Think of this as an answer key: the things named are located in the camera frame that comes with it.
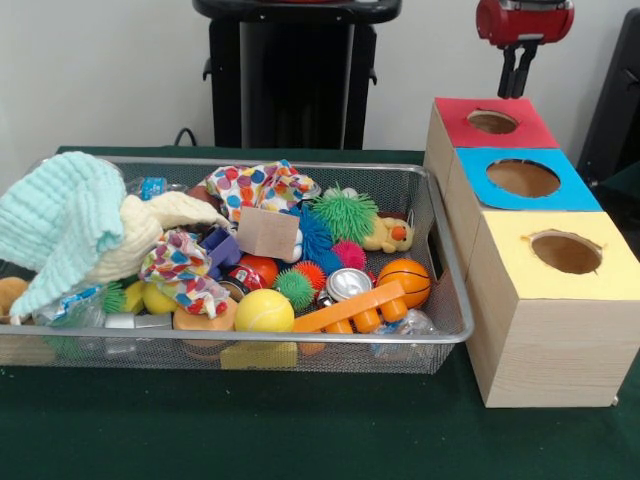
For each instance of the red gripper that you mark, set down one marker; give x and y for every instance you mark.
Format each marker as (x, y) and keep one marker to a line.
(525, 25)

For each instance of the mint green cloth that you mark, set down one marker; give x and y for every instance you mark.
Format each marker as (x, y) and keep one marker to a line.
(55, 210)

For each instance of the silver mesh bin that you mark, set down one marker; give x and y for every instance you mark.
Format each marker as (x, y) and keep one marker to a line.
(435, 225)

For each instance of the wooden three-hole box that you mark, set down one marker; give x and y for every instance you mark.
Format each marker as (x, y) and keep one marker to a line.
(550, 350)

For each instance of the black upright panel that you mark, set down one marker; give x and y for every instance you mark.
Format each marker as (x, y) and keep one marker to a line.
(615, 100)

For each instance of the dark green side tablecloth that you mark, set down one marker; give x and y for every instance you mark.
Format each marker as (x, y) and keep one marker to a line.
(625, 182)

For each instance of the yellow duck plush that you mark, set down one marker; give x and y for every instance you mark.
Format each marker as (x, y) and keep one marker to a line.
(387, 235)

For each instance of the green spiky ball toy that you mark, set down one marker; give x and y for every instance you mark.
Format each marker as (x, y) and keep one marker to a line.
(345, 212)

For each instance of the orange toy basketball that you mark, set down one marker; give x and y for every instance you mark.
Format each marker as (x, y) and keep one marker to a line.
(405, 280)

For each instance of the pink spiky ball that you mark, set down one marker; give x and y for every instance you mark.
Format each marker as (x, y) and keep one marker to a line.
(350, 254)

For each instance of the orange toy block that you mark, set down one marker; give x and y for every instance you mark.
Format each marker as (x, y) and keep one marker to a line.
(360, 305)

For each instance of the polka dot cloth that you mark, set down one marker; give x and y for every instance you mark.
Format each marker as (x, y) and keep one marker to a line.
(250, 185)

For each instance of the beige cardboard block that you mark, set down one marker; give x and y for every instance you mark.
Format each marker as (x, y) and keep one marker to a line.
(267, 232)

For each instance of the yellow ball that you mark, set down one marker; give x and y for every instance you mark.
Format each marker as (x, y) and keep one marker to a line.
(264, 311)

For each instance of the cream white cloth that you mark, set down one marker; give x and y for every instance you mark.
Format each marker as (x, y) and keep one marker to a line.
(170, 210)

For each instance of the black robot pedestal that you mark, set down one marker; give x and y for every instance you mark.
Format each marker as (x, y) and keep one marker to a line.
(280, 90)

